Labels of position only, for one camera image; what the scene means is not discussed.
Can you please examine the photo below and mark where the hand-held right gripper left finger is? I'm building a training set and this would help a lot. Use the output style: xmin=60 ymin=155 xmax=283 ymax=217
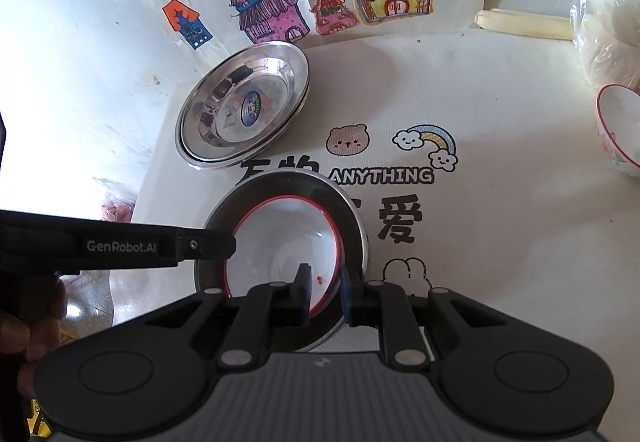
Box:
xmin=142 ymin=263 xmax=314 ymax=368

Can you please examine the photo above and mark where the white plastic bag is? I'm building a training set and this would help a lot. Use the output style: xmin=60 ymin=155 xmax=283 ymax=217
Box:
xmin=569 ymin=0 xmax=640 ymax=95

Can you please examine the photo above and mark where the cream stick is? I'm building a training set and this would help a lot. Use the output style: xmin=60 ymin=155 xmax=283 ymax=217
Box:
xmin=474 ymin=8 xmax=575 ymax=41

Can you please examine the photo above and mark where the white bowl with red rim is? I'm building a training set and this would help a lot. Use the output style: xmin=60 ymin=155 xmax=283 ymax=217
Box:
xmin=596 ymin=83 xmax=640 ymax=179
xmin=222 ymin=195 xmax=347 ymax=317

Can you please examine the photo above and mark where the person's left hand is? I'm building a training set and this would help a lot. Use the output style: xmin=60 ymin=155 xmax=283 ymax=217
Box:
xmin=0 ymin=281 xmax=68 ymax=365

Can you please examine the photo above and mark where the steel plate with blue label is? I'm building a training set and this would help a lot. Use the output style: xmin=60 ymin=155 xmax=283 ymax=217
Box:
xmin=176 ymin=40 xmax=310 ymax=161

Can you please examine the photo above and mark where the white printed tablecloth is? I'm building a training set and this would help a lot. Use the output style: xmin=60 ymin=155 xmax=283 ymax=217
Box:
xmin=111 ymin=32 xmax=640 ymax=442

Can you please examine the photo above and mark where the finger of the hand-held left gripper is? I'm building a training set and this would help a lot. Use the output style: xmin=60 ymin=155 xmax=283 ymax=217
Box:
xmin=175 ymin=227 xmax=237 ymax=263

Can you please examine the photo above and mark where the yellow object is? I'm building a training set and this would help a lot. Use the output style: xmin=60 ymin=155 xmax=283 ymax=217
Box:
xmin=26 ymin=396 xmax=55 ymax=439

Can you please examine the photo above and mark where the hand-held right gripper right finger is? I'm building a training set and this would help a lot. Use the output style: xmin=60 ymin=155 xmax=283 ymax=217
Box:
xmin=340 ymin=267 xmax=508 ymax=368

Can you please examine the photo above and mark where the pink bag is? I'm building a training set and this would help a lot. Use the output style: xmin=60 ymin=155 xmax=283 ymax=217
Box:
xmin=92 ymin=178 xmax=140 ymax=223

